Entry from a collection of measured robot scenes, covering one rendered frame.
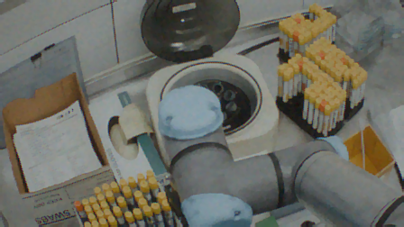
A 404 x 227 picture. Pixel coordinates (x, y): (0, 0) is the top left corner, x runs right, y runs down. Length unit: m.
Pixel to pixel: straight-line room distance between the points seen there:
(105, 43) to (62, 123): 0.22
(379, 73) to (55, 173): 0.89
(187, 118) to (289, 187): 0.15
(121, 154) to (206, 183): 0.58
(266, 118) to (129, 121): 0.27
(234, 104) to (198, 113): 0.51
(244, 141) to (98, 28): 0.42
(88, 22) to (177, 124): 0.63
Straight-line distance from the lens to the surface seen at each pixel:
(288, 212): 1.18
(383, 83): 1.50
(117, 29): 1.36
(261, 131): 1.19
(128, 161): 1.22
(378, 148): 1.25
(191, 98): 0.74
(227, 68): 1.30
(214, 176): 0.70
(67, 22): 1.29
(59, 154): 1.27
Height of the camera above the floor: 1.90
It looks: 48 degrees down
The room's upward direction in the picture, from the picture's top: 4 degrees counter-clockwise
